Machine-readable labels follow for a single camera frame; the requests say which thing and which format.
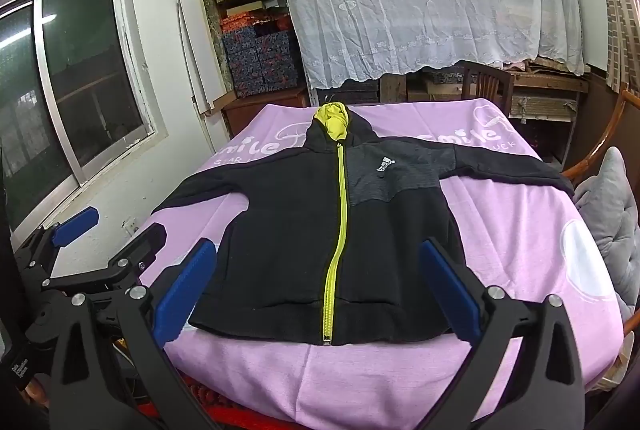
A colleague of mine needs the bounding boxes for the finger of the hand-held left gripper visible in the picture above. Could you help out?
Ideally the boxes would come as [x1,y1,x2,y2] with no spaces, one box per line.
[14,206,101,287]
[44,222,168,297]

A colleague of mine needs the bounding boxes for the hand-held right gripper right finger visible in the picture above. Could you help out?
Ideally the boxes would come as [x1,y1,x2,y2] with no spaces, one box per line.
[419,238,589,430]

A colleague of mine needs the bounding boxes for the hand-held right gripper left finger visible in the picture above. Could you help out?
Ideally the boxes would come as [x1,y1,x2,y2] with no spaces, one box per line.
[48,238,222,430]

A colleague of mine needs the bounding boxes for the black hooded zip jacket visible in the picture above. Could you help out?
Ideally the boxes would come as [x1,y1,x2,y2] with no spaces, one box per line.
[152,102,575,347]

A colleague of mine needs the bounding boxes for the pink printed blanket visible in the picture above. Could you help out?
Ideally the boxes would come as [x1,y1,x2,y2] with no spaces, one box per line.
[131,97,632,430]

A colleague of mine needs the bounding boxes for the sliding glass window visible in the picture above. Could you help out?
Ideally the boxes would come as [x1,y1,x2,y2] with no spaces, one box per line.
[0,0,170,241]

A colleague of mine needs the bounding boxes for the grey plush cushion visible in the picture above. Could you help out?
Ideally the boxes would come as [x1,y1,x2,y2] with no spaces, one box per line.
[574,147,640,311]

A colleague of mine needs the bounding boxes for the white leaning boards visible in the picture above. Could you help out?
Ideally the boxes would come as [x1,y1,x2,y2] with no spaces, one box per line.
[177,0,237,117]

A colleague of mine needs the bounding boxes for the dark wooden chair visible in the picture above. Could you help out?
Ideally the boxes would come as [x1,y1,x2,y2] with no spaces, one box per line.
[460,61,516,118]

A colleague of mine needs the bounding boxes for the wooden desk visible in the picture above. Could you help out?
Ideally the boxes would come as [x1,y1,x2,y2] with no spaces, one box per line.
[507,67,591,165]

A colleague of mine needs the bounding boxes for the patterned fabric stack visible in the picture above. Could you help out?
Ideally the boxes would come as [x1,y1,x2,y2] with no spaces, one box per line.
[220,7,307,99]

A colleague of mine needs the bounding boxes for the wooden armchair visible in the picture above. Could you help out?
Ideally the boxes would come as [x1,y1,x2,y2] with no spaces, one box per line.
[560,82,640,183]

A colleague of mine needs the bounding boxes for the checked patterned curtain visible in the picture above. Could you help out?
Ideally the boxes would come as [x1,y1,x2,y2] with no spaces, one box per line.
[585,0,640,93]

